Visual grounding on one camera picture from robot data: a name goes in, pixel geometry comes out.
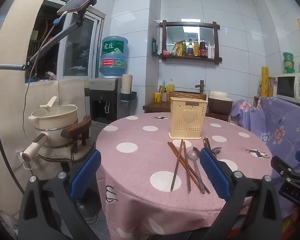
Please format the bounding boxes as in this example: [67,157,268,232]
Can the dark wooden counter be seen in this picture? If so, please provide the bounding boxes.
[143,101,230,122]

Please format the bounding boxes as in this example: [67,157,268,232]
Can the wicker wash basin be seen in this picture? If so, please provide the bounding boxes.
[168,90,207,102]

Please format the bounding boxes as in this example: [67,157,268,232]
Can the white microwave oven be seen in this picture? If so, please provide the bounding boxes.
[276,73,300,105]

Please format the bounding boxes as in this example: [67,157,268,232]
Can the clear jar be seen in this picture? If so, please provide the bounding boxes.
[268,77,277,97]

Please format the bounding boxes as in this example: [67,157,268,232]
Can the blue water bottle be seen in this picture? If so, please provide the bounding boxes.
[99,36,129,78]

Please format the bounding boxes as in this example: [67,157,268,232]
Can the pink polka dot tablecloth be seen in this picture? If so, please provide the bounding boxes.
[95,112,274,240]

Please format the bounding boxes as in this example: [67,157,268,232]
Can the wooden framed mirror shelf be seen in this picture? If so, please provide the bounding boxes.
[159,20,222,66]

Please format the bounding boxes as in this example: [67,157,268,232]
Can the yellow seasoning packet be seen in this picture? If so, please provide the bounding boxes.
[170,42,183,56]

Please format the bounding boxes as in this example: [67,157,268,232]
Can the cream plastic utensil holder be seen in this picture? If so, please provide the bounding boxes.
[168,97,209,140]

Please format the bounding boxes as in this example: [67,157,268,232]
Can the smartphone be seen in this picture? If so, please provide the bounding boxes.
[57,0,102,15]

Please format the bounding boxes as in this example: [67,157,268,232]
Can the cream cooking pot with lid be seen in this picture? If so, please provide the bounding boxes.
[28,96,79,147]

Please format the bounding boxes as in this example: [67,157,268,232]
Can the small dark wooden stool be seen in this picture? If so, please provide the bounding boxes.
[61,116,92,147]

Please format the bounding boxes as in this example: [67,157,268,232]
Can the red label sauce bottle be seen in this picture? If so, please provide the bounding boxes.
[199,38,207,57]

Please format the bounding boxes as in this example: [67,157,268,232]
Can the white brown kitchen appliance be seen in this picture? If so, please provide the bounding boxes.
[207,91,233,115]

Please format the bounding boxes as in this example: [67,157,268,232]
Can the ornate metal spoon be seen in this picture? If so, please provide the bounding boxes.
[192,146,222,158]

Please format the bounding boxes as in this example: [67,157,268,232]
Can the blue wall holder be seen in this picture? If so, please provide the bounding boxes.
[120,91,137,103]

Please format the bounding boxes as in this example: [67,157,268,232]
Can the white framed window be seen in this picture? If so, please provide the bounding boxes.
[25,0,107,83]

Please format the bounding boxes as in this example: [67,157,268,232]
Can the purple floral cloth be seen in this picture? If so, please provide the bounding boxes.
[230,96,300,220]

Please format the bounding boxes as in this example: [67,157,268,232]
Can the yellow wrap roll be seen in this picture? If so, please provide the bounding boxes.
[261,66,270,98]

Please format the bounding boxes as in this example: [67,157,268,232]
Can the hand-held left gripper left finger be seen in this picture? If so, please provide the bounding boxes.
[18,149,102,240]

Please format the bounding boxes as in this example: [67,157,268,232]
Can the stack of green tubs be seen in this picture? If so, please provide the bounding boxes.
[283,52,294,74]

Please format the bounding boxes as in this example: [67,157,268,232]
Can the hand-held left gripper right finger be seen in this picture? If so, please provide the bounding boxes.
[199,148,283,240]

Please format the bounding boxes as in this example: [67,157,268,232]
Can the white paper roll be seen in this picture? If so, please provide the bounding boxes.
[121,74,133,94]

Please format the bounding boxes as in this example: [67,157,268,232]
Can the yellow soap bottle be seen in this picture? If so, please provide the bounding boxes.
[166,79,175,99]

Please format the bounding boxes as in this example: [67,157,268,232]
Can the wooden-handled metal spoon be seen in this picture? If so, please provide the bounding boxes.
[187,149,206,195]

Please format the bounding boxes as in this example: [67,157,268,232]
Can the grey water dispenser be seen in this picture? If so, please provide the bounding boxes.
[84,77,122,125]

